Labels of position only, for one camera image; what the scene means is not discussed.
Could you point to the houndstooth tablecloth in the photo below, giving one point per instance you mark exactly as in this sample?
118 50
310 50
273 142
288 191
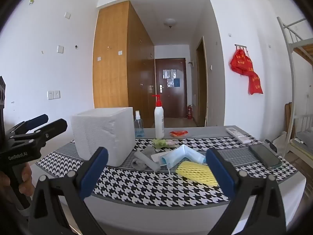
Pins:
146 191

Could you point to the person's left hand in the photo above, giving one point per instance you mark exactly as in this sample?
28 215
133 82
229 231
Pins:
28 178

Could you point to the white metal bunk bed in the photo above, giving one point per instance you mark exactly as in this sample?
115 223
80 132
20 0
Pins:
291 53

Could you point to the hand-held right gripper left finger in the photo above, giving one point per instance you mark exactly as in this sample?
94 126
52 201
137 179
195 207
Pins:
95 169

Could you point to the white remote control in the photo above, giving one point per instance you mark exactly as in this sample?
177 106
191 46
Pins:
238 135

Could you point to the white foam box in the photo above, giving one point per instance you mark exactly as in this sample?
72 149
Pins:
97 132

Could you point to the yellow foam net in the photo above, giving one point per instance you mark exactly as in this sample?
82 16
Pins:
193 172

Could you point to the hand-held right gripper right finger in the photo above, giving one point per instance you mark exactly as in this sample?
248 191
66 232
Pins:
217 173

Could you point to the red fire extinguisher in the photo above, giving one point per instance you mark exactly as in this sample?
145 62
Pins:
189 112

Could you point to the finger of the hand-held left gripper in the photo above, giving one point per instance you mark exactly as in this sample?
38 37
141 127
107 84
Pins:
36 121
51 127

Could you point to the white plastic bag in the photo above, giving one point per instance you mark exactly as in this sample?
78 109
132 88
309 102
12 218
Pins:
280 143

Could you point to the small black device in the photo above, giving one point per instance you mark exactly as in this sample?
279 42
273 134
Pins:
271 145

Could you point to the door notice papers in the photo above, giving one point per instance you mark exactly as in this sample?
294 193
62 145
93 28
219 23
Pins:
172 78

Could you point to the black smartphone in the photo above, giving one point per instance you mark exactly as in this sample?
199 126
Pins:
265 155

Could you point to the white wall switch plate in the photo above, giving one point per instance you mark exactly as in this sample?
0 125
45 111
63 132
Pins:
60 49

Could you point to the brown side door frame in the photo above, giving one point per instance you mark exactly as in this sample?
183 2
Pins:
201 83

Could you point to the brown entrance door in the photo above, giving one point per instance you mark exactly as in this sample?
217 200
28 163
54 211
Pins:
171 102

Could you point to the grey sock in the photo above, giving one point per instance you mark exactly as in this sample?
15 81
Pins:
138 164

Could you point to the wooden wardrobe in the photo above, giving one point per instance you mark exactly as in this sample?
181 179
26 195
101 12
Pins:
110 66

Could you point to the green tissue pack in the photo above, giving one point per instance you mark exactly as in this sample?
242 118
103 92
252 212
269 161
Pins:
160 143

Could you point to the white foam tube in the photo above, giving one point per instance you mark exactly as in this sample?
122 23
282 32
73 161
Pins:
149 162

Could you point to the ceiling lamp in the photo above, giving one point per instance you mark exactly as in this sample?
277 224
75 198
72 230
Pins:
170 22

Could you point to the white wall socket plate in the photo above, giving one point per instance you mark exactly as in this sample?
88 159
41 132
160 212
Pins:
50 94
57 94

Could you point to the wooden board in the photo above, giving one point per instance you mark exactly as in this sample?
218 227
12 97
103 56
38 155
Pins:
288 124

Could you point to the red snack packet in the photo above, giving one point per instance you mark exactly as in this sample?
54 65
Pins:
178 133

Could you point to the blue spray bottle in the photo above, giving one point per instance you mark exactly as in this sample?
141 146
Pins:
139 128

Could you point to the white pump bottle red cap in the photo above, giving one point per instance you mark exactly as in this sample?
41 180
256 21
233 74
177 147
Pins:
159 122

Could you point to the blue face mask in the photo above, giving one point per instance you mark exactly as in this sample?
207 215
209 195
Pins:
181 155

